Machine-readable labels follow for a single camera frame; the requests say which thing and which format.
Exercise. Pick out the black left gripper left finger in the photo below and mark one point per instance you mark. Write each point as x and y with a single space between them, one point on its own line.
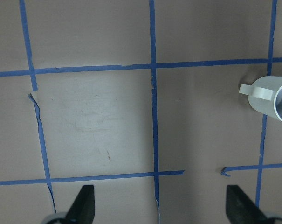
82 210

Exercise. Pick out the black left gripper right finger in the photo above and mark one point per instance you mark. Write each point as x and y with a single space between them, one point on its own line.
240 209

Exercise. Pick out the white grey mug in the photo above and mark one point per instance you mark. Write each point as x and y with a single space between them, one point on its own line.
265 95

